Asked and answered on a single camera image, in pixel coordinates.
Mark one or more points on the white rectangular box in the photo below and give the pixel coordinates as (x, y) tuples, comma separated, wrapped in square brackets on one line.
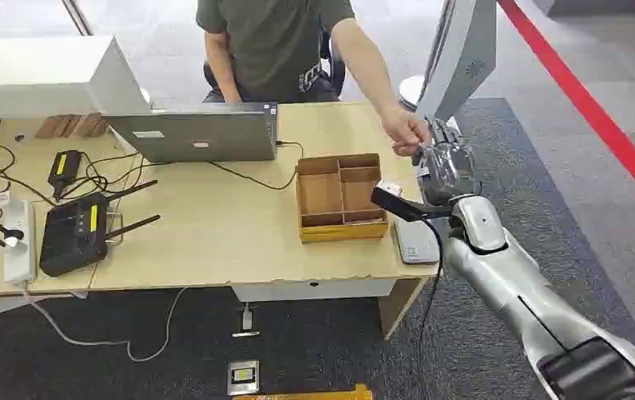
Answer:
[(36, 77)]

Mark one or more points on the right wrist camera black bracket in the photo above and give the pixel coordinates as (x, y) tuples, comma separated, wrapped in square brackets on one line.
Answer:
[(400, 207)]

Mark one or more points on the black adapter yellow label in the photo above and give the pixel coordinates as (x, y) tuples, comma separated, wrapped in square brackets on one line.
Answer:
[(64, 166)]

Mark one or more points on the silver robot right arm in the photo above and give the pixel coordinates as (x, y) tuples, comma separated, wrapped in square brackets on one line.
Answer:
[(510, 281)]

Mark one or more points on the small white floor bracket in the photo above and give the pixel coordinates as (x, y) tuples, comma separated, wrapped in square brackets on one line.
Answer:
[(246, 321)]

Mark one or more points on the brown wooden block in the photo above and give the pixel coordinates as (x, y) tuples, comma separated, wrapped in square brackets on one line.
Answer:
[(92, 125), (55, 127)]

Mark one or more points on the person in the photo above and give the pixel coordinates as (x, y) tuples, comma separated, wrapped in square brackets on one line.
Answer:
[(273, 50)]

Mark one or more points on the person's left hand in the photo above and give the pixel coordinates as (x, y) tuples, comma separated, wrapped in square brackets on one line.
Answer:
[(403, 131)]

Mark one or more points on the white round base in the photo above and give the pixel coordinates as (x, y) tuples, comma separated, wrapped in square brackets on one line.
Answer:
[(409, 91)]

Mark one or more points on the black router with antennas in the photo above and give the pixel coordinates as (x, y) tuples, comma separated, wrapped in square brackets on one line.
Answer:
[(72, 237)]

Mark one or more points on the grey flat device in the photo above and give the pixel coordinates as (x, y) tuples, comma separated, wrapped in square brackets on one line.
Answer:
[(417, 242)]

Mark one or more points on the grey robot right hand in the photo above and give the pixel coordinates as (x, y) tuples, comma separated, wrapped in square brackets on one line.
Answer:
[(450, 165)]

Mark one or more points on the grey laptop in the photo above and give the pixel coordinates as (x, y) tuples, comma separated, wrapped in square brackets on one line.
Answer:
[(196, 135)]

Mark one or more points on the wooden compartment card box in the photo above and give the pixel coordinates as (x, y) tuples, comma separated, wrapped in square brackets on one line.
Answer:
[(339, 190)]

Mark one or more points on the metal floor socket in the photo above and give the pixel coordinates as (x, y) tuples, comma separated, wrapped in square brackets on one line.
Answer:
[(243, 378)]

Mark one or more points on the white desk drawer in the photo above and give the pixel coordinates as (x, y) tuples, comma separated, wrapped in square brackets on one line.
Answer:
[(312, 290)]

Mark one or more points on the black plug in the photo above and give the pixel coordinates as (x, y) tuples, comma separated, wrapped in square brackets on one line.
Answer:
[(8, 233)]

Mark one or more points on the wooden desk leg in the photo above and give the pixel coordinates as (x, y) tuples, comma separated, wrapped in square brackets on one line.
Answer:
[(397, 306)]

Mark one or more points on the yellow flat object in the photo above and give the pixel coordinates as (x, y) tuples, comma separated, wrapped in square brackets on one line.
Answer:
[(306, 395)]

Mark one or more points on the white power strip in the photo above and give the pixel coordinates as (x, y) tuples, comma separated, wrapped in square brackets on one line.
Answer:
[(19, 259)]

